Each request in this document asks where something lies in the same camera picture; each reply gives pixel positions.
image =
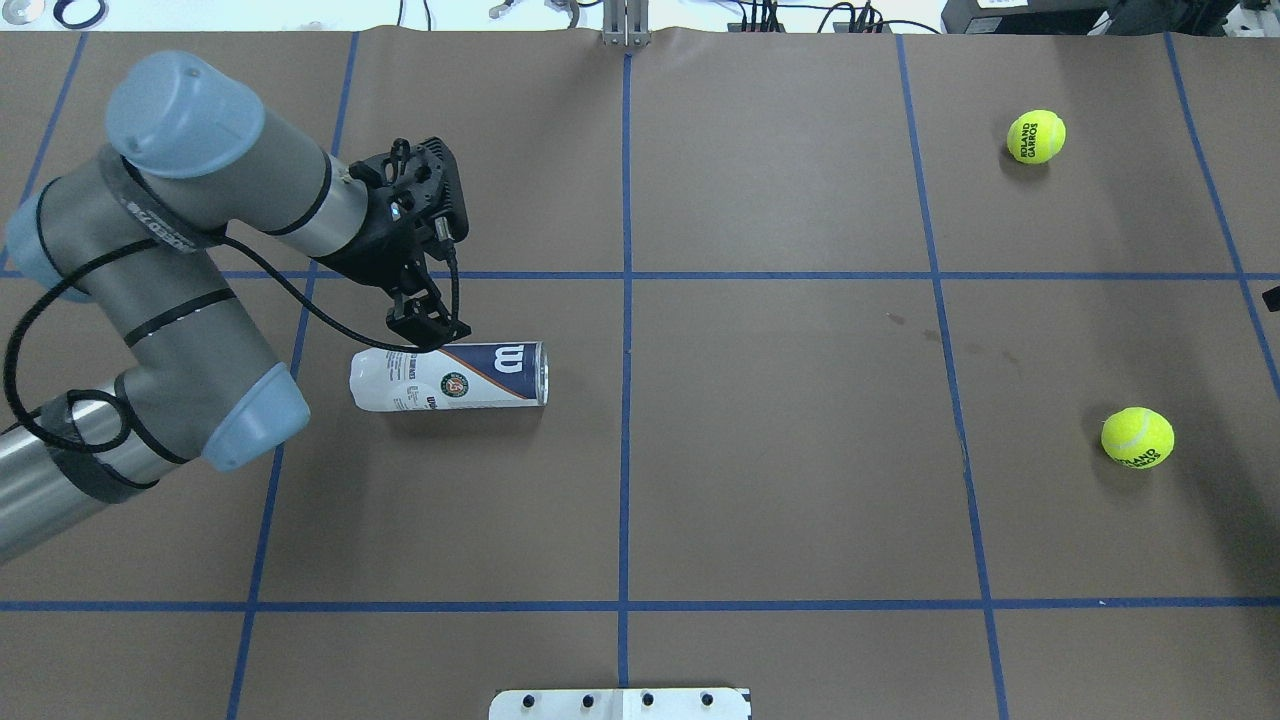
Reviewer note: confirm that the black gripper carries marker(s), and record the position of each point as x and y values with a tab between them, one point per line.
372	252

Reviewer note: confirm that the white blue tennis ball can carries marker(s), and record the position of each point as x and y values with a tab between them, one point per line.
462	376

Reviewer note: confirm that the yellow tennis ball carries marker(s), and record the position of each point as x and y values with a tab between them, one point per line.
1036	137
1137	438

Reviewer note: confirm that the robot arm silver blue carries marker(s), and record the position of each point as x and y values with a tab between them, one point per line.
190	151

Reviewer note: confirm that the black cardboard box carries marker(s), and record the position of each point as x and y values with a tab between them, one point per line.
1021	17

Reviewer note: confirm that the aluminium frame post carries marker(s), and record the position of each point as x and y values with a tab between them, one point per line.
626	23

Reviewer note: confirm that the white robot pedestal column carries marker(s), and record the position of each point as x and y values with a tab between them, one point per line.
622	703

